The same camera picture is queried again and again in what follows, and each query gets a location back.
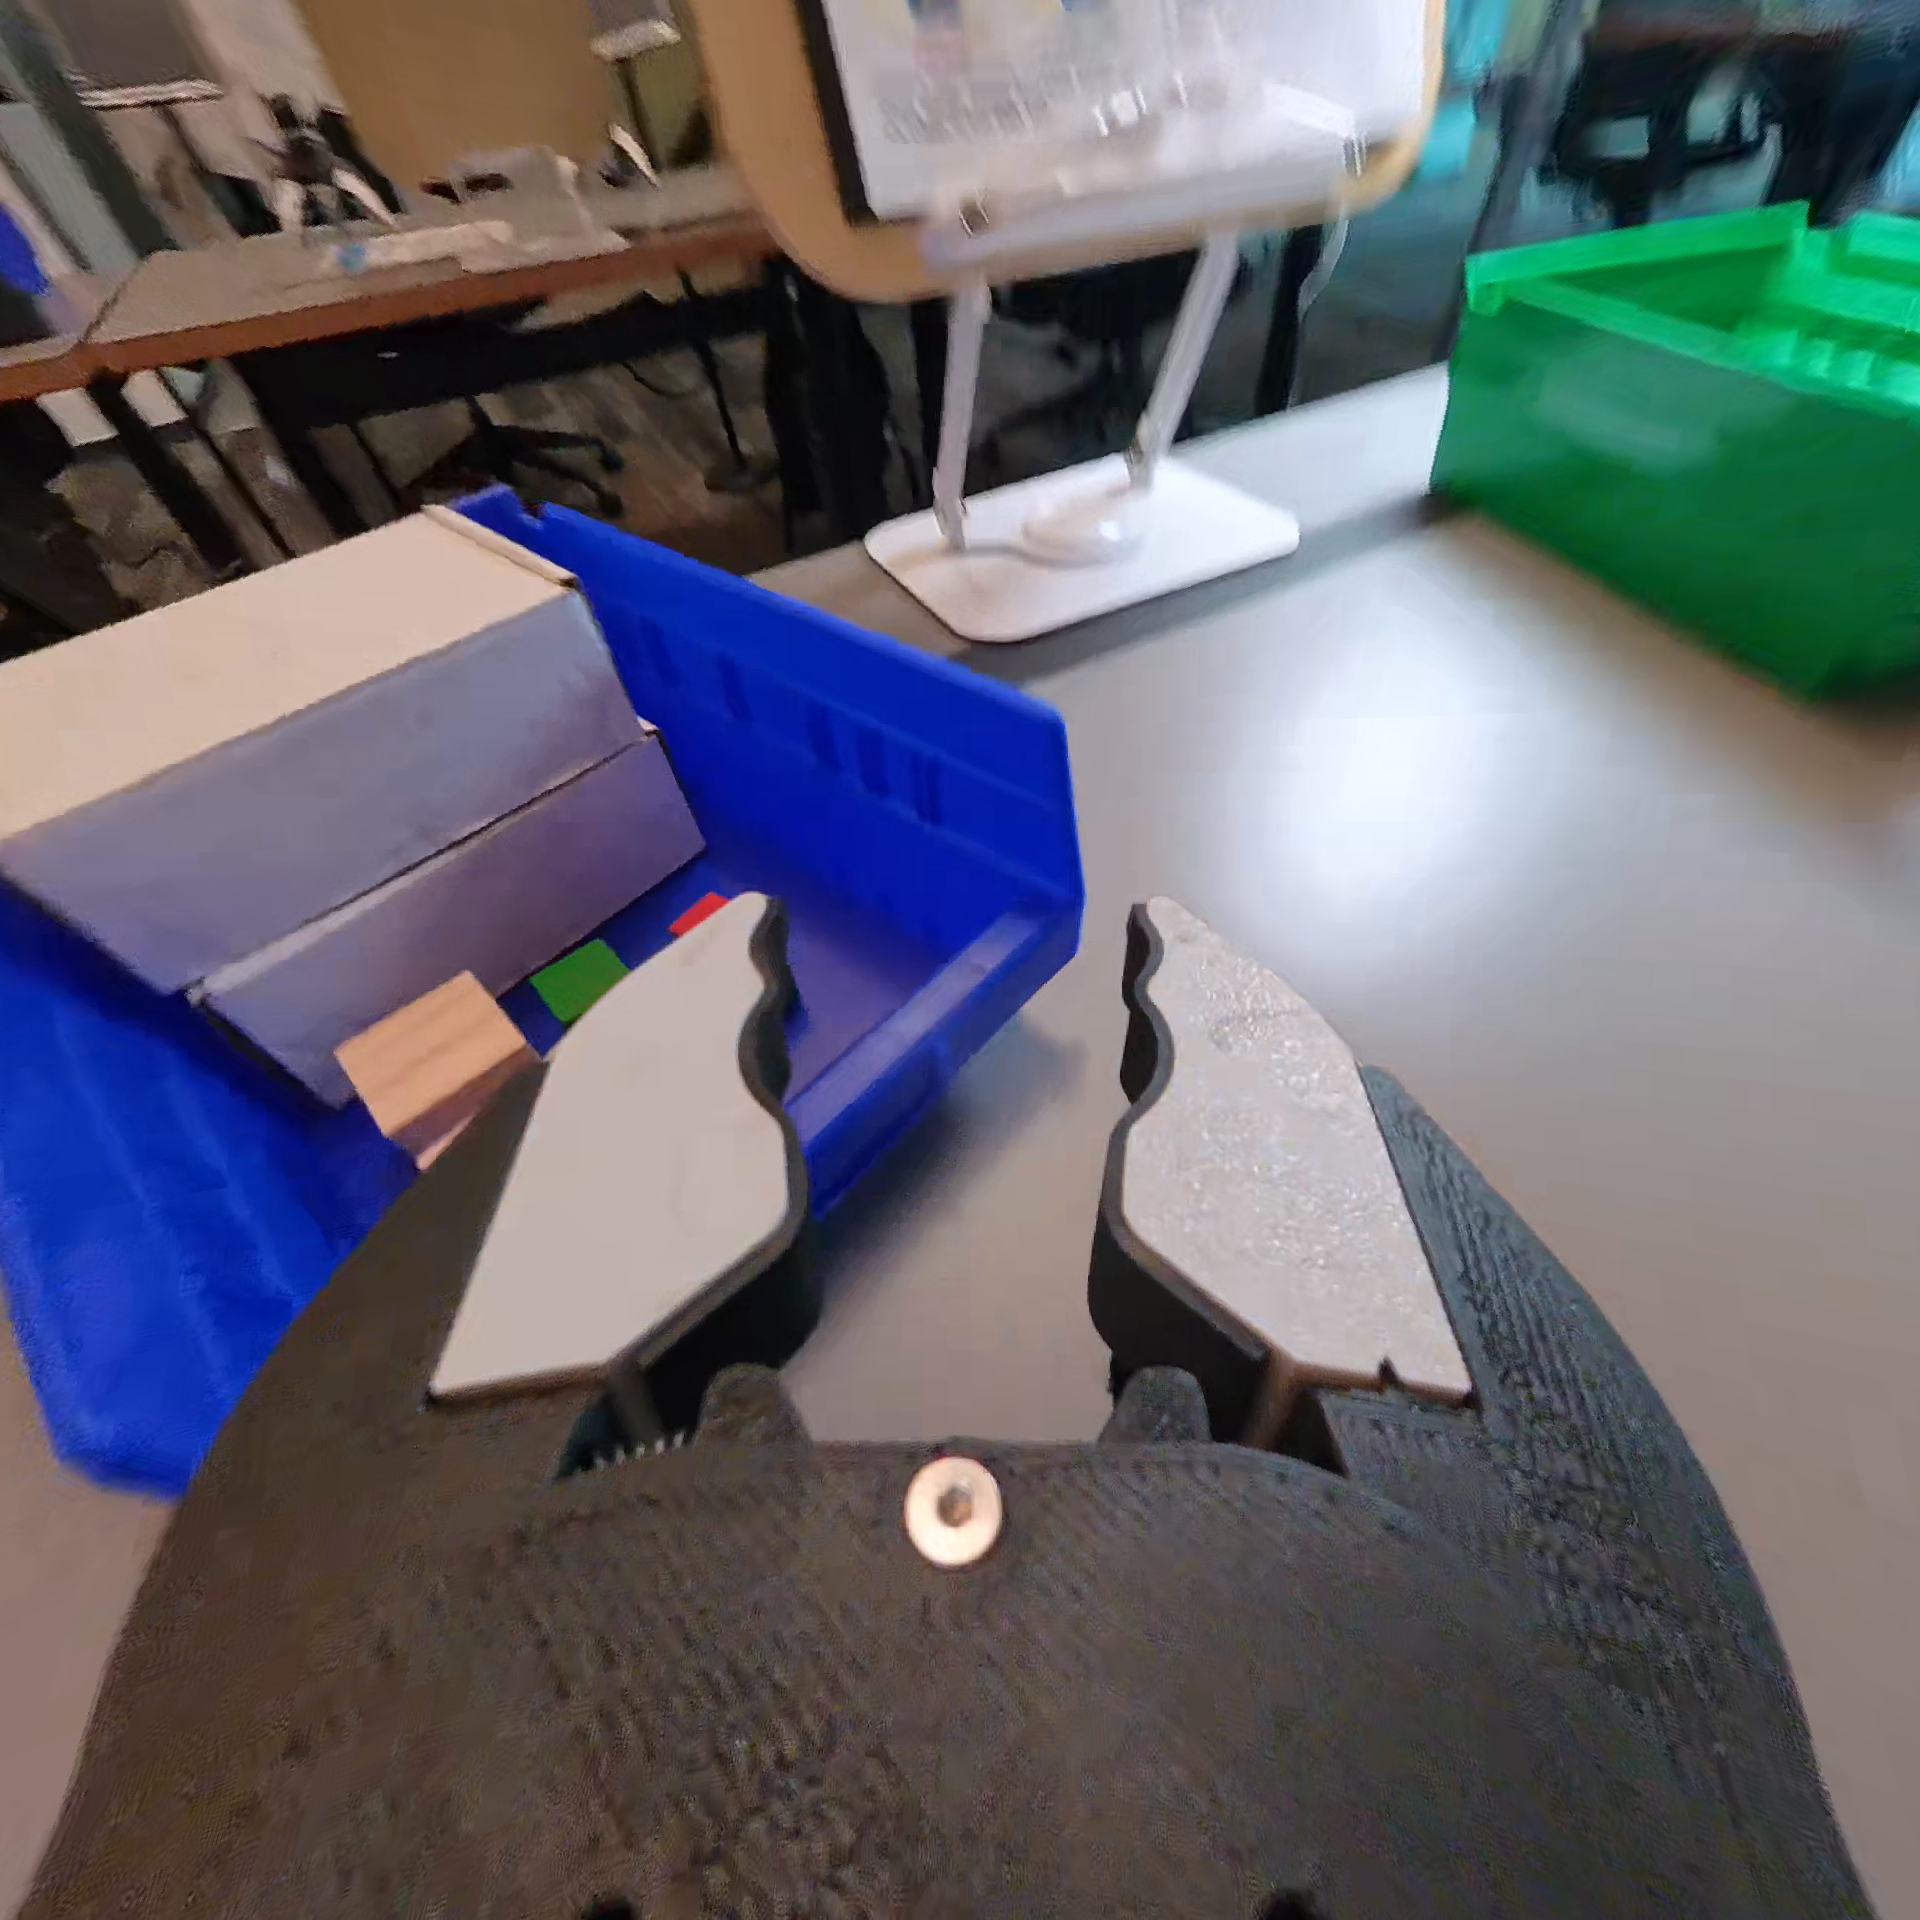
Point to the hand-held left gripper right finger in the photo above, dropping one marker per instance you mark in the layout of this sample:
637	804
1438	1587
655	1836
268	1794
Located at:
1276	1170

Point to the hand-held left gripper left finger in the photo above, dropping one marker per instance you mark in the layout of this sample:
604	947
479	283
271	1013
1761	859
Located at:
630	1170

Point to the blue plastic bin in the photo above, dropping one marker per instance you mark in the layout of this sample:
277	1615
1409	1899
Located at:
902	779

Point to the white cardboard box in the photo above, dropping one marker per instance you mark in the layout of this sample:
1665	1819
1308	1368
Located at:
301	751
481	901

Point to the green plastic bin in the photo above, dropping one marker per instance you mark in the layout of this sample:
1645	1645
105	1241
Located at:
1695	451

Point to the small green block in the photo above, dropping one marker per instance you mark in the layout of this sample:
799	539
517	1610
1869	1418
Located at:
580	979

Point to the wooden block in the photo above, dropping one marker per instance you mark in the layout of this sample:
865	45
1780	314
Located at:
434	1059

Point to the small red block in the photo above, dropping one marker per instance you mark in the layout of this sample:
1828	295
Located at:
698	912

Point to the white stand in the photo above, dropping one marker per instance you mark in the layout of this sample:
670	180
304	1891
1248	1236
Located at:
1080	495

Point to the wooden background table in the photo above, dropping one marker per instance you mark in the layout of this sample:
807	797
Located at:
376	299

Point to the wooden-edged sign board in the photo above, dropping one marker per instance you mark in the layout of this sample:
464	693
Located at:
1080	120

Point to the brown cardboard sheet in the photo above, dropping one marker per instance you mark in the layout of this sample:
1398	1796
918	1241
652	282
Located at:
464	82

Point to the black chair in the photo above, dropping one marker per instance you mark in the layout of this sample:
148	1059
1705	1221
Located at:
1695	106

